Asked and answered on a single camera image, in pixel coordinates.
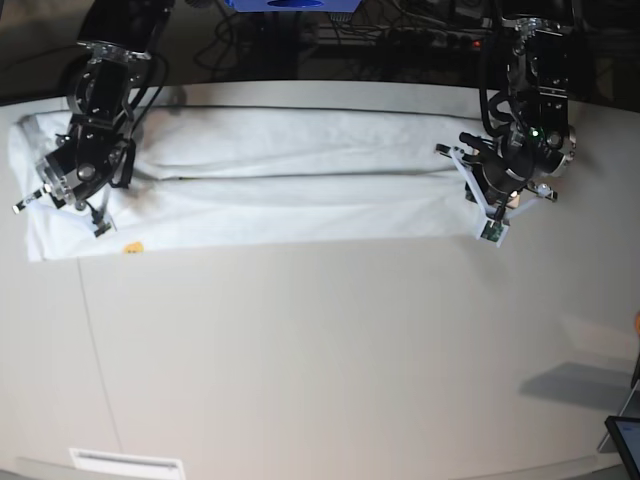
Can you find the black tablet device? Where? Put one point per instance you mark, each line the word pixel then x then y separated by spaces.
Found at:
pixel 624 431

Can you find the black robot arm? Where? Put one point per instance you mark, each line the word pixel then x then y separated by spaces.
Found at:
pixel 120 35
pixel 523 91

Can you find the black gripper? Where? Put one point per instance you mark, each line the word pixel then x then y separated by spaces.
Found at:
pixel 82 165
pixel 504 168

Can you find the blue robot base block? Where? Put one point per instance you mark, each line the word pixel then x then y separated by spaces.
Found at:
pixel 331 6

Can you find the white printed T-shirt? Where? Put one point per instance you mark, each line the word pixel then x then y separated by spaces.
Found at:
pixel 207 177

